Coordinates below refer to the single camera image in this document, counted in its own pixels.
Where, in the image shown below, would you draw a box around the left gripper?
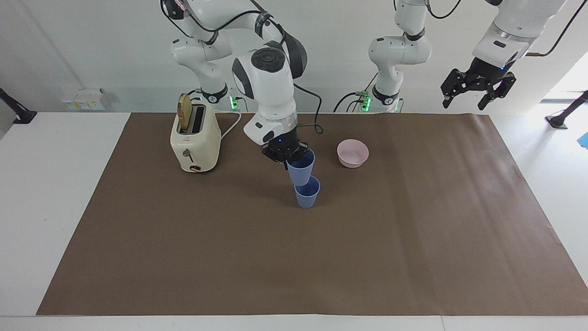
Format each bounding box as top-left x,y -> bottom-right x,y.
441,57 -> 517,111

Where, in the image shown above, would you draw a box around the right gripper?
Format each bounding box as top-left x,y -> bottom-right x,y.
261,128 -> 311,171

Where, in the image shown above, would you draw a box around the blue ribbed plastic cup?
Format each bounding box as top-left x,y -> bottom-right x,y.
294,176 -> 321,209
286,148 -> 317,187

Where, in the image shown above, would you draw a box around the pink bowl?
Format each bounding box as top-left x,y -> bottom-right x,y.
337,139 -> 370,169

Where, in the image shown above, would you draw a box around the black stand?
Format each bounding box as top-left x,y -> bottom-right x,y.
545,90 -> 588,130
0,87 -> 38,125

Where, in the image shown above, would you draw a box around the cream toaster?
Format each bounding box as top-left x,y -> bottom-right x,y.
170,97 -> 222,174

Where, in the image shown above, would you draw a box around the toast slice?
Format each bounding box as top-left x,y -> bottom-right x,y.
177,93 -> 192,134

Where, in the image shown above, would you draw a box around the black cable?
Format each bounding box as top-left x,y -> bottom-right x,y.
526,0 -> 588,58
161,0 -> 277,37
293,82 -> 325,135
424,0 -> 463,20
333,73 -> 380,114

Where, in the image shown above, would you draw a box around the white toaster cable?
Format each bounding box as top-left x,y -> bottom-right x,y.
220,111 -> 243,141

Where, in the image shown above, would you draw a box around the white wall socket box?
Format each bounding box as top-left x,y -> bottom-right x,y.
61,87 -> 106,111

